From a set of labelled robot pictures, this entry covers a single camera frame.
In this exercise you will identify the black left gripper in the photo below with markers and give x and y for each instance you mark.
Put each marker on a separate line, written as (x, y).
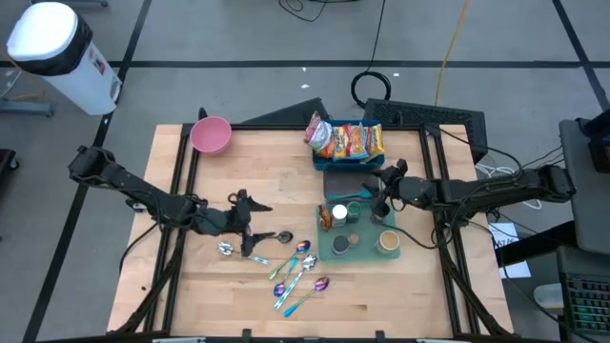
(221, 221)

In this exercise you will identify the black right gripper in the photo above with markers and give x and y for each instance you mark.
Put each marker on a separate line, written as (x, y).
(412, 193)

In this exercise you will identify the teal plastic spoon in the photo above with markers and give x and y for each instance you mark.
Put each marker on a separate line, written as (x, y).
(367, 194)

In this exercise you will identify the black lid spice jar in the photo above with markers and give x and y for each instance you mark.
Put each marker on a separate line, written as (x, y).
(372, 220)
(340, 244)

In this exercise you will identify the green lid glass jar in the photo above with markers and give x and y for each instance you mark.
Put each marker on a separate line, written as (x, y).
(353, 209)

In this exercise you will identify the dark metal spoon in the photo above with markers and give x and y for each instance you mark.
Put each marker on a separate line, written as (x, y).
(285, 236)

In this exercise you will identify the tan lid large jar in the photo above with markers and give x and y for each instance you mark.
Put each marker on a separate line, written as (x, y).
(388, 241)

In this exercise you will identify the white lid spice jar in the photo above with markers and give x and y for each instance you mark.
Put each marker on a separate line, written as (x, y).
(339, 214)

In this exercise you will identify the small cork lid jar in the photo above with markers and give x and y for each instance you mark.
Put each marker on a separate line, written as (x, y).
(353, 239)

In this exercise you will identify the brown snack pouch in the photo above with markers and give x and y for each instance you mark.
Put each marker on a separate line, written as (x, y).
(325, 217)

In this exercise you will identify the white red snack bag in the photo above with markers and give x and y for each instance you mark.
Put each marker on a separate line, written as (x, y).
(318, 135)

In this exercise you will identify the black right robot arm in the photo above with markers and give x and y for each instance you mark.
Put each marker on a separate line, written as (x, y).
(491, 190)

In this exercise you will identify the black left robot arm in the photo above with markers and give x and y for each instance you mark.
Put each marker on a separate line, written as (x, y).
(138, 190)

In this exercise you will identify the dark grey plastic tray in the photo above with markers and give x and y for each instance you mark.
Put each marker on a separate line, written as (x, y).
(343, 178)

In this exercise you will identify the blue plastic bin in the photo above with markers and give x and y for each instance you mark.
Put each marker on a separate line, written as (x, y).
(348, 165)

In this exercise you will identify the orange yellow snack bag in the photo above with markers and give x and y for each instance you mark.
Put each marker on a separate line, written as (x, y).
(375, 138)

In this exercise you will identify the translucent green plastic tray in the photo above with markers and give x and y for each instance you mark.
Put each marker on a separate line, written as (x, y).
(367, 252)

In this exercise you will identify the orange cheese puff bag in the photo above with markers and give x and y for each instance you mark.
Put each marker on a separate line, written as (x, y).
(341, 143)

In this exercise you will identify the black perforated metal case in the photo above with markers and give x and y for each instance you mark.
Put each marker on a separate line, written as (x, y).
(419, 114)

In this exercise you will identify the pink plastic bowl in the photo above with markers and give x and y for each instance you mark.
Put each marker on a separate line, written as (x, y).
(210, 135)

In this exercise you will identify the black angled panel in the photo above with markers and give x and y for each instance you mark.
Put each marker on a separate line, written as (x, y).
(295, 114)

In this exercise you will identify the white paper sheet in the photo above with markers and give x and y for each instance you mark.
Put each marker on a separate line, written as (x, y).
(505, 233)

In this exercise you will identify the black diagonal bar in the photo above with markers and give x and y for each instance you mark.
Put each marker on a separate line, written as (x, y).
(534, 245)

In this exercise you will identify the white computer mouse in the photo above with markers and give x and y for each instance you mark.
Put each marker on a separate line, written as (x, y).
(548, 296)

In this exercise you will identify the grey desk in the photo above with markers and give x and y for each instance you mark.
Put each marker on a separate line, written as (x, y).
(586, 205)

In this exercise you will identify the black desktop device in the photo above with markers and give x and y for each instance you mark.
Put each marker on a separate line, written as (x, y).
(600, 152)

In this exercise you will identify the laptop with lit keyboard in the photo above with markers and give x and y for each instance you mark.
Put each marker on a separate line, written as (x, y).
(591, 305)

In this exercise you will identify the grey metal table foot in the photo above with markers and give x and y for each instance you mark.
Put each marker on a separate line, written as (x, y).
(71, 2)
(28, 108)

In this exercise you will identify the black chair base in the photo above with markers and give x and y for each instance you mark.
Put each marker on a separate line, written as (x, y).
(7, 164)

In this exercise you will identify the white black trash can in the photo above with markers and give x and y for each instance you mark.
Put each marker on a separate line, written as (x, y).
(57, 47)

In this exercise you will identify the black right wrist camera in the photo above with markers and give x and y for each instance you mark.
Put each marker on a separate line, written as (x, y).
(400, 167)

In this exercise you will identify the black aluminium rig frame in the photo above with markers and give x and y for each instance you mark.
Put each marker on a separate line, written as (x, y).
(267, 127)

